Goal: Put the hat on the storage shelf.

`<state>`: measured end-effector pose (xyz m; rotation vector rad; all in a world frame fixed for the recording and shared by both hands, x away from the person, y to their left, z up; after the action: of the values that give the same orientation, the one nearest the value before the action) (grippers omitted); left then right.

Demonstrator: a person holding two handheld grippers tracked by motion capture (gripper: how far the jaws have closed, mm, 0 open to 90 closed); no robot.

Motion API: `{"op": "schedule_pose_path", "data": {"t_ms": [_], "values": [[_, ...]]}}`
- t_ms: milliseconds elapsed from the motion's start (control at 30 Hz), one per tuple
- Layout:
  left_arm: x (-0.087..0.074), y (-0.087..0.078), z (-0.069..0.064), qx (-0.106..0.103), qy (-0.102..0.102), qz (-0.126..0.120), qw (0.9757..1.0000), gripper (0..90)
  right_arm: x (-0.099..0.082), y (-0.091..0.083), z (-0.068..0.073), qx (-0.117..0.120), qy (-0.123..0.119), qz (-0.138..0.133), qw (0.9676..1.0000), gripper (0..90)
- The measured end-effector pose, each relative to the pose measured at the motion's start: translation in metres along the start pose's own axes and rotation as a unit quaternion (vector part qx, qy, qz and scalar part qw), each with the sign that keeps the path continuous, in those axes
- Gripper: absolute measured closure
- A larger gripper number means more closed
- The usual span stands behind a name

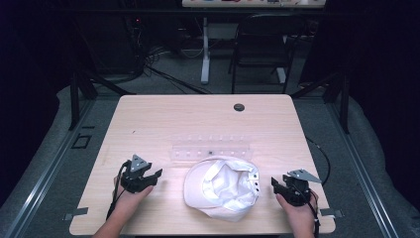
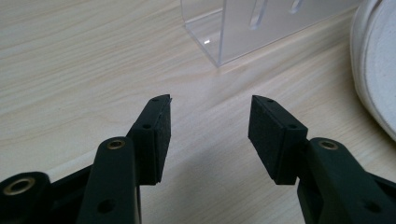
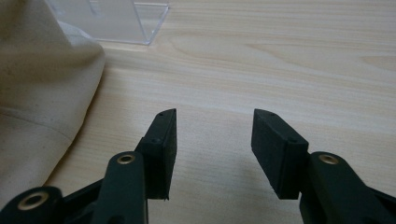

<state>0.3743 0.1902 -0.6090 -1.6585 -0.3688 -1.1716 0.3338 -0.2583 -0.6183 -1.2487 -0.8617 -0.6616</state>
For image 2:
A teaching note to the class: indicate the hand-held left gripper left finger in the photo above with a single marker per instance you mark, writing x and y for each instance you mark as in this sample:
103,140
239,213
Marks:
149,143

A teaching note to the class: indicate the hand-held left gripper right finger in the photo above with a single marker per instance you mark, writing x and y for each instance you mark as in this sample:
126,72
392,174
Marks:
280,140

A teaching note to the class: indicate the clear acrylic rack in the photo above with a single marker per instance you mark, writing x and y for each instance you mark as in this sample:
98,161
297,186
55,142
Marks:
249,28

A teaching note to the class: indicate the white round plate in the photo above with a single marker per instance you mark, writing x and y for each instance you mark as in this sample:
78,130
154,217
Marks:
378,62

